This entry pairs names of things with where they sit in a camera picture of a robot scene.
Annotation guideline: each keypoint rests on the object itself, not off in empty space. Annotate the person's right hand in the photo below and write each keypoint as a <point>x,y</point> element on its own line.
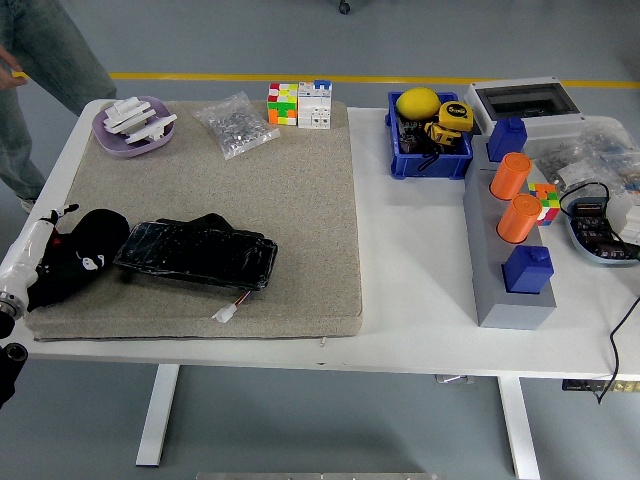
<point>6,67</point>

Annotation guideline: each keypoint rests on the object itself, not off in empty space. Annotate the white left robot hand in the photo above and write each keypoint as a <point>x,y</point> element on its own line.
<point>25,250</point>

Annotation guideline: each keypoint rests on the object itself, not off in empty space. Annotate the black glossy panel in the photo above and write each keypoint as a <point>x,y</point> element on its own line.
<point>200,255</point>

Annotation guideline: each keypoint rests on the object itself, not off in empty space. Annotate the person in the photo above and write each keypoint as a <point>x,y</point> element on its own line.
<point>45,50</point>

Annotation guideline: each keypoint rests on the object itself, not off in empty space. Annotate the purple tray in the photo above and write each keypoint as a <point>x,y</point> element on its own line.
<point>107,140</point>

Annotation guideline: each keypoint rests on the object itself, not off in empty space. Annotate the stacked white plastic parts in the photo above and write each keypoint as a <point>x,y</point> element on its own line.
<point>125,112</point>

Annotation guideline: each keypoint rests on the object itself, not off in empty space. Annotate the long white plastic part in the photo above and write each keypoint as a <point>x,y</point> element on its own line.
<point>150,131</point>

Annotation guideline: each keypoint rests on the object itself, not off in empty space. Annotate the grey-brown mat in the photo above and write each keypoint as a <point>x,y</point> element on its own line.
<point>225,190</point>

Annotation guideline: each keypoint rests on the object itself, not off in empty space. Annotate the white table leg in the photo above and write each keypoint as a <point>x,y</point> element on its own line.
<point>157,415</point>
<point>520,430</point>

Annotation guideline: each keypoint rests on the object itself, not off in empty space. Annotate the clear bag of screws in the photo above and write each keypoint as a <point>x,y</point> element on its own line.
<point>235,127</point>

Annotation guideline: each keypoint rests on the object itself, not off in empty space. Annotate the large colourful puzzle cube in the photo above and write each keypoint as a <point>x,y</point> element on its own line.
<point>282,105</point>

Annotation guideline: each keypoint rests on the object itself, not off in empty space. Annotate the white circuit breaker block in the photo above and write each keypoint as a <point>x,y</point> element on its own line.
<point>315,107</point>

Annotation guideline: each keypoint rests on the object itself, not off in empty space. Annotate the black caster wheel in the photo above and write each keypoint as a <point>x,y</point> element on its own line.
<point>344,7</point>

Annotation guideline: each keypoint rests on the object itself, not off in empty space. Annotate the yellow floor tape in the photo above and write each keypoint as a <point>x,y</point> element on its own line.
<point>350,78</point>

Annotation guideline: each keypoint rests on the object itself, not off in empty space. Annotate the dark parts in bin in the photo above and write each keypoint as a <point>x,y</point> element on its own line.
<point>411,140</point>

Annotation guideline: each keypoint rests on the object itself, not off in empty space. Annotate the yellow ball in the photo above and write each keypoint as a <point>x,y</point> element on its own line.
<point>417,102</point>

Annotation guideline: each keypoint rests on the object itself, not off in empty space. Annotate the blue plastic bin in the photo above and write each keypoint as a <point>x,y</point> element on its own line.
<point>435,167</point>

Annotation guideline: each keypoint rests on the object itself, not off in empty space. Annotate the yellow black tool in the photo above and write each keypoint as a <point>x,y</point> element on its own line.
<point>442,135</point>

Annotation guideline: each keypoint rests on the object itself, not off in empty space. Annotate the yellow black tape measure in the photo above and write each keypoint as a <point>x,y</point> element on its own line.
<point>456,116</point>

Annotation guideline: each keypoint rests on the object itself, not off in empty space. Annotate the grey block holder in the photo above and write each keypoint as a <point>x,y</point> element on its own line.
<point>487,270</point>

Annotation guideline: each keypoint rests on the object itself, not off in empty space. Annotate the orange cylinder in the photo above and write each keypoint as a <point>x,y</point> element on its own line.
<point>519,220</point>
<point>510,177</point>

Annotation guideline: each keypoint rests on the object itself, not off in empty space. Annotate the blue block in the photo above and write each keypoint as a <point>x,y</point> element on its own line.
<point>527,272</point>
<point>506,140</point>

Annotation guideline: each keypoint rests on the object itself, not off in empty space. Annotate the small colourful puzzle cube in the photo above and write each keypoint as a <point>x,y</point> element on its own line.
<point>547,202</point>

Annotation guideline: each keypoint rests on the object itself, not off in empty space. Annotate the blue-grey tray with electronics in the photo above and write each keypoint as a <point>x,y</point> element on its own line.
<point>595,235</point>

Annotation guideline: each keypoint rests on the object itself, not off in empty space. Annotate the black table control box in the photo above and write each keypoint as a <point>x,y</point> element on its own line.
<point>580,386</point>

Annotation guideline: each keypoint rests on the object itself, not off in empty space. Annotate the clear bag of small parts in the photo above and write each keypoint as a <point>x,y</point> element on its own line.
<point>590,155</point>

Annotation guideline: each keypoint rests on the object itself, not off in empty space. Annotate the white plastic module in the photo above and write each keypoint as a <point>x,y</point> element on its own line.
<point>625,215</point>

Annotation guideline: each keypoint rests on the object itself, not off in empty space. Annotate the metal bracket under table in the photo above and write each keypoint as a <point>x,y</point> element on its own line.
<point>454,379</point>

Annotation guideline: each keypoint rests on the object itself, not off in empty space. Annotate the grey electrical enclosure box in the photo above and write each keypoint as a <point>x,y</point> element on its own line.
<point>540,125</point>

